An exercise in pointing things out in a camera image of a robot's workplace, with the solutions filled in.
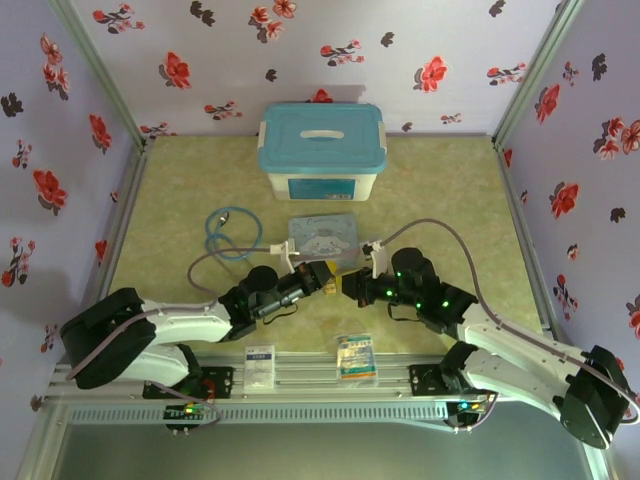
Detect cartoon pouch bag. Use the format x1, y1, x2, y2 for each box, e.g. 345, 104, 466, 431
288, 213, 362, 274

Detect green blue printed packet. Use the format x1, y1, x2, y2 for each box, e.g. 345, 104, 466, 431
334, 334, 380, 389

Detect white flat packet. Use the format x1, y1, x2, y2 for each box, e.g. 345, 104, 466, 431
243, 343, 278, 392

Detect white storage box blue lid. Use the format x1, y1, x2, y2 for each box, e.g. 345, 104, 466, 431
256, 102, 389, 203

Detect left circuit board with lights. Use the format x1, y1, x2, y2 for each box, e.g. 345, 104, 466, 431
164, 403, 207, 422

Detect coiled blue cable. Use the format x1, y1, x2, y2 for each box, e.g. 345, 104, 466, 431
204, 207, 265, 263

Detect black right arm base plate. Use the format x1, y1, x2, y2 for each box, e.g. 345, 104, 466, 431
408, 363, 496, 401

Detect aluminium front rail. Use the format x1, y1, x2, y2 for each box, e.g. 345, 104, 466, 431
42, 349, 596, 402

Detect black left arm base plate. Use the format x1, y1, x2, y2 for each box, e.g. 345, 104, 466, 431
143, 365, 235, 401

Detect aluminium side rail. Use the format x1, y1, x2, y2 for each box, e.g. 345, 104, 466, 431
87, 142, 156, 351
492, 139, 566, 354

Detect grey slotted cable duct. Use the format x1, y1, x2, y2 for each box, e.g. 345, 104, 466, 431
67, 403, 449, 425

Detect grey left base cable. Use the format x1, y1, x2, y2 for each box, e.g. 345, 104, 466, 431
144, 382, 224, 432

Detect grey base cable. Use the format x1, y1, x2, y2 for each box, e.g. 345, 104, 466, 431
144, 382, 224, 432
447, 392, 501, 435

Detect grey right base cable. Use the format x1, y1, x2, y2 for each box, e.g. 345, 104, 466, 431
447, 392, 501, 435

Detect aluminium corner post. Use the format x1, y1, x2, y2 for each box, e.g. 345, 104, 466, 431
492, 0, 587, 149
49, 0, 154, 151

